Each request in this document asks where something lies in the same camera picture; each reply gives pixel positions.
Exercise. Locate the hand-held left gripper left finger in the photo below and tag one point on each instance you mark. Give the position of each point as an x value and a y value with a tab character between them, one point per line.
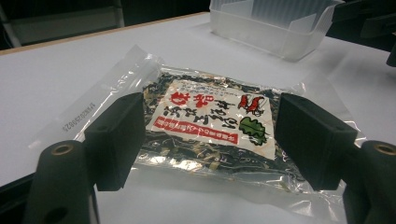
93	155

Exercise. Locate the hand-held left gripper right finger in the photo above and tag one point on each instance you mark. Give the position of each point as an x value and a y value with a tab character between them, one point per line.
323	146

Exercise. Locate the translucent plastic container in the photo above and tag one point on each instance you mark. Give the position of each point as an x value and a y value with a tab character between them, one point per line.
274	25

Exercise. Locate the clear packet of dried seaweed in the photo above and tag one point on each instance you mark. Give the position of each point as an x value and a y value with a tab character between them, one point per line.
199	124

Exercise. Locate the grey metal shelf frame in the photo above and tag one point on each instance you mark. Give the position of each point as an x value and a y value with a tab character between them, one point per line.
59	25

